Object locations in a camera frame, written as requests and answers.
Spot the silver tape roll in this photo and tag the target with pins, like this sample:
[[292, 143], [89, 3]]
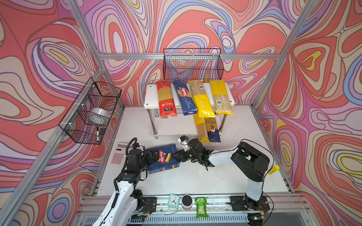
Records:
[[101, 112]]

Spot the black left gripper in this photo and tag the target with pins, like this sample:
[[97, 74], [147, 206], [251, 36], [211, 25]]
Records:
[[151, 161]]

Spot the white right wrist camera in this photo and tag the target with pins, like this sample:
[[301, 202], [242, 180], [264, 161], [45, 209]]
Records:
[[183, 140]]

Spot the yellow Pastatime spaghetti bag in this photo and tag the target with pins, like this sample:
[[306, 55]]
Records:
[[201, 129]]

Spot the black wire basket left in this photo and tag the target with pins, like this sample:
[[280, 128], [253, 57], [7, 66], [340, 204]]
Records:
[[81, 123]]

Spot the blue Ankara spaghetti bag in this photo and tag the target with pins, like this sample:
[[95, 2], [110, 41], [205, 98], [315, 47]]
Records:
[[212, 130]]

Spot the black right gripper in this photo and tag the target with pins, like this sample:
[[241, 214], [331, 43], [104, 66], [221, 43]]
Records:
[[181, 153]]

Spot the red spaghetti bag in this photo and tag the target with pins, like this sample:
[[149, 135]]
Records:
[[165, 98]]

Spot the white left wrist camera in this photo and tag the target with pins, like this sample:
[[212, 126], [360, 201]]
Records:
[[135, 146]]

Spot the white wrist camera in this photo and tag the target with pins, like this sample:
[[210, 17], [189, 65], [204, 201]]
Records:
[[183, 140], [135, 146]]

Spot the blue Barilla rigatoni box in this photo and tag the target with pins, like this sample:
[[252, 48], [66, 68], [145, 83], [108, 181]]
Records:
[[165, 159]]

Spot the clear yellow spaghetti bag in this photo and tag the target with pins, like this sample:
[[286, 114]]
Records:
[[221, 99]]

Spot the white two-tier shelf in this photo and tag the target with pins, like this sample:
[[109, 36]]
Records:
[[180, 125]]

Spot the green snack packet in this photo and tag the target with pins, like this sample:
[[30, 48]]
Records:
[[201, 204]]

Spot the blue Barilla spaghetti box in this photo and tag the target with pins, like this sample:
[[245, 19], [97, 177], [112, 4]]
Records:
[[185, 98]]

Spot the black wire basket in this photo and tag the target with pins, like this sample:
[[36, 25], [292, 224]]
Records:
[[189, 64], [81, 123]]

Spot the teal alarm clock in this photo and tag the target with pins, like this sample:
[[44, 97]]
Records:
[[174, 201]]

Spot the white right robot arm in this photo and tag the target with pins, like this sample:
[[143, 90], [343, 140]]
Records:
[[252, 162]]

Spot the aluminium frame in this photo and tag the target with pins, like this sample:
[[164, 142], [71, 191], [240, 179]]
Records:
[[46, 58]]

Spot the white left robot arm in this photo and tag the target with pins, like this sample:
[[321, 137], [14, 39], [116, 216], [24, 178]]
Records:
[[126, 199]]

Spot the white pink calculator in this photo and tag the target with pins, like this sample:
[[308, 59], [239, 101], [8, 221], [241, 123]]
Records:
[[118, 154]]

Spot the black wire basket back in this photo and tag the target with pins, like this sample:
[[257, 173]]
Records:
[[189, 64]]

